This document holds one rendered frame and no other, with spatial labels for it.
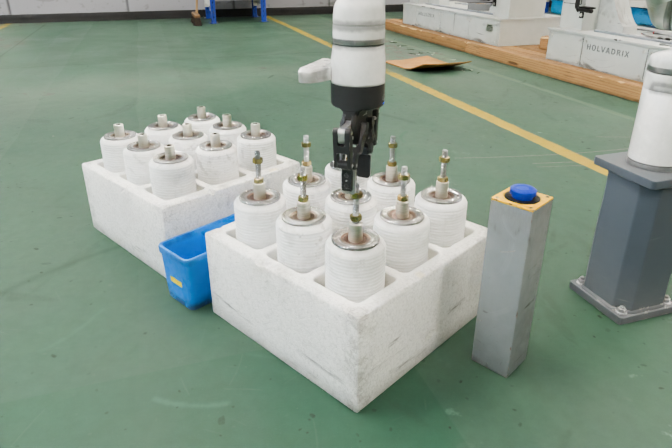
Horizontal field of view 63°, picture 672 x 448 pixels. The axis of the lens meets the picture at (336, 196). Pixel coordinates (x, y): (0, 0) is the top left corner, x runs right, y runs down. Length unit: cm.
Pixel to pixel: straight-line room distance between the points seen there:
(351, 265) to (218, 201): 51
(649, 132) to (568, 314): 38
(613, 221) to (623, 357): 25
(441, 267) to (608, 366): 35
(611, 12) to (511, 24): 83
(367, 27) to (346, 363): 49
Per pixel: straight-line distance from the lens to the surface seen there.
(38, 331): 122
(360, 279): 84
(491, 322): 98
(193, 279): 113
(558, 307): 123
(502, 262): 91
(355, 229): 84
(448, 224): 101
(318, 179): 109
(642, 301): 125
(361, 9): 73
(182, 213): 122
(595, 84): 331
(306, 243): 90
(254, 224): 99
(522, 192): 88
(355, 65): 74
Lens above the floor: 65
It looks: 23 degrees down
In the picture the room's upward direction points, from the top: straight up
